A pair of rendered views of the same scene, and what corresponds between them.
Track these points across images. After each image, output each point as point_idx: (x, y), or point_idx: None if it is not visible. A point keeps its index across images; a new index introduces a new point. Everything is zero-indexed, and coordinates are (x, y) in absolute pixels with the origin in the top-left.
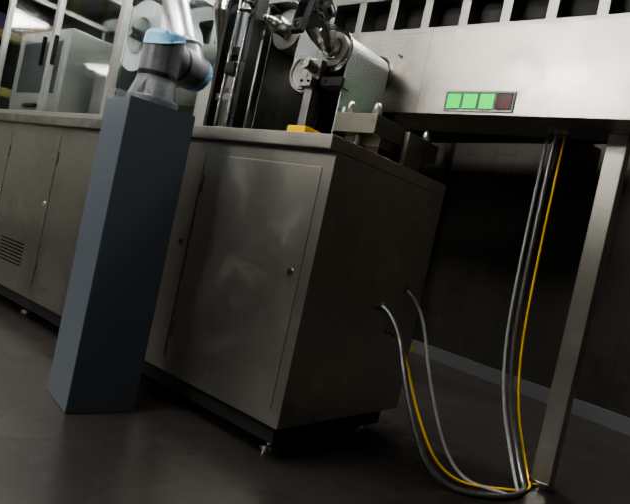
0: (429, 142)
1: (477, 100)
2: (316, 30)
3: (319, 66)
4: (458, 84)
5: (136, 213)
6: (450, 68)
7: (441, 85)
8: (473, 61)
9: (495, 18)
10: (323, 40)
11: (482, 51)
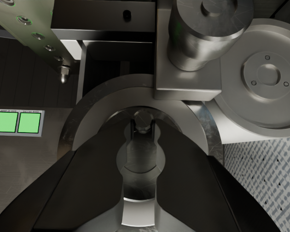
0: (46, 62)
1: None
2: (166, 229)
3: (164, 59)
4: (26, 145)
5: None
6: (41, 168)
7: (51, 144)
8: (7, 176)
9: None
10: (115, 153)
11: None
